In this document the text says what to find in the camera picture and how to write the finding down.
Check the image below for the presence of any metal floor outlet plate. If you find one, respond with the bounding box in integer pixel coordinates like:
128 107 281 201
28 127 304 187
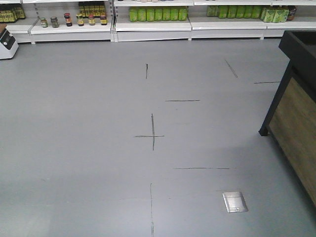
222 192 248 213

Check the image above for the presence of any black wooden produce stand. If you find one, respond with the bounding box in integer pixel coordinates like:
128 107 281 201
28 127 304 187
259 30 316 202

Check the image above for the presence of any white supermarket shelving unit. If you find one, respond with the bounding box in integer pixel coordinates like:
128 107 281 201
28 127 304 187
0 0 304 43

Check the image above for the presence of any white machine on floor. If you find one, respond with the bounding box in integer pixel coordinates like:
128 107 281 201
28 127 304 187
0 28 19 60

